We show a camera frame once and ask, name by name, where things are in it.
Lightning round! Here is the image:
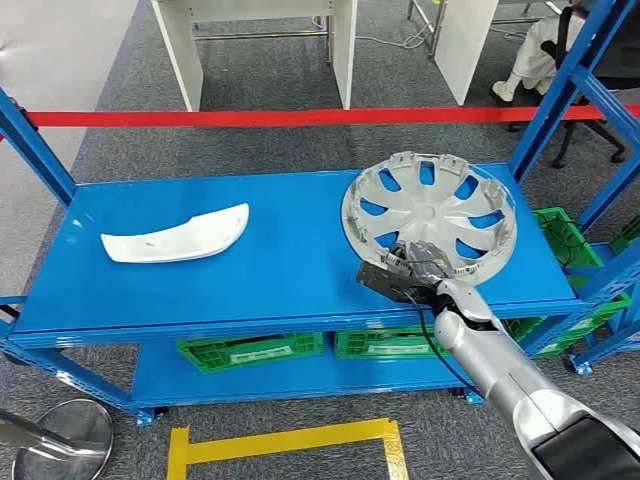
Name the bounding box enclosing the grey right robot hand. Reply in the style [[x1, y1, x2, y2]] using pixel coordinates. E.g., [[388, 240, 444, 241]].
[[382, 239, 458, 294]]

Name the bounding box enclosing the grey plastic wheel hubcap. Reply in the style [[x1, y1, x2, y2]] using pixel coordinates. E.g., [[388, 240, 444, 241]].
[[341, 151, 518, 287]]

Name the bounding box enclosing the blue metal shelf rack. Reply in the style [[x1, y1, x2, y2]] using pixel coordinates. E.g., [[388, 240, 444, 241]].
[[0, 0, 640, 429]]

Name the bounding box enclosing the white curved plastic part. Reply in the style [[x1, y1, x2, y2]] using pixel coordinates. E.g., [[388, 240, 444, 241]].
[[100, 203, 250, 264]]

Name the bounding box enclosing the red barrier belt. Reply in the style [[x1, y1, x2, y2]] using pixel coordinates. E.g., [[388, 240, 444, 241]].
[[0, 104, 640, 144]]

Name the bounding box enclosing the white desk side panel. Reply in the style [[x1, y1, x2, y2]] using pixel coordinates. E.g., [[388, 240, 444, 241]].
[[433, 0, 501, 106]]

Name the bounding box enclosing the white desk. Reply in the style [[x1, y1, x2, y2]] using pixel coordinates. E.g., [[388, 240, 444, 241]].
[[149, 0, 359, 113]]

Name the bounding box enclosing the chrome stanchion base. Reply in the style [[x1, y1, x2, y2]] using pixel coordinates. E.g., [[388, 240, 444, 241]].
[[12, 399, 115, 480]]

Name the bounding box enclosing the chrome stanchion pole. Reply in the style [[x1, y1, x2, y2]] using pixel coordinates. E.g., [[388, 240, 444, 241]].
[[0, 407, 109, 465]]

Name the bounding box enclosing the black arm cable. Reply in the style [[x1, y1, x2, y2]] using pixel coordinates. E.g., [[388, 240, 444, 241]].
[[395, 286, 484, 399]]

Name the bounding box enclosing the white floor cable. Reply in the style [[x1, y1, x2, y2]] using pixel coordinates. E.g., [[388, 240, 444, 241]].
[[312, 16, 436, 52]]

